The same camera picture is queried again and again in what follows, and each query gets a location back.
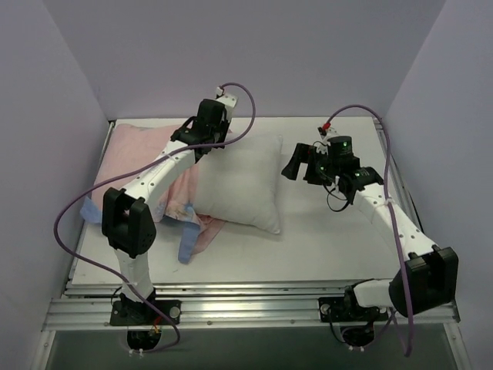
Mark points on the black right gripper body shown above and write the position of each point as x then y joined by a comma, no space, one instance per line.
308,163

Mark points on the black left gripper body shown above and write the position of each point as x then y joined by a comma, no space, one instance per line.
212,113

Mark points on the white pillow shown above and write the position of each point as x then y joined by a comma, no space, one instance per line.
238,183

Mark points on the blue printed pillowcase pink inside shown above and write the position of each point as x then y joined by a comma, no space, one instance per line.
143,150

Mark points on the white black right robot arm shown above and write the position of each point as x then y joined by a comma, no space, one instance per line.
427,274

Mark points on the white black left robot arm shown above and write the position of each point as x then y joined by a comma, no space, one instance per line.
127,219

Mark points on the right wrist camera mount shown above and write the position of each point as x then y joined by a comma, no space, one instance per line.
326,132

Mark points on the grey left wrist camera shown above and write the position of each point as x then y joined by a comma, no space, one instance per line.
228,100

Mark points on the aluminium table edge rail right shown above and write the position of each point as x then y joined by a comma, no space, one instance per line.
400,190

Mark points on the aluminium table edge rail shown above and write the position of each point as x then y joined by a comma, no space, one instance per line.
112,124
400,190

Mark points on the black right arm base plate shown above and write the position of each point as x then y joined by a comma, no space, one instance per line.
339,309

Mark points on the aluminium table edge rail left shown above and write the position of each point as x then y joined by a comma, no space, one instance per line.
112,124

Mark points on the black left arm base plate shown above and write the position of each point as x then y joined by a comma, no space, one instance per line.
126,312

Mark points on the aluminium front rail frame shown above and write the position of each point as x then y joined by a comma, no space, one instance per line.
264,305

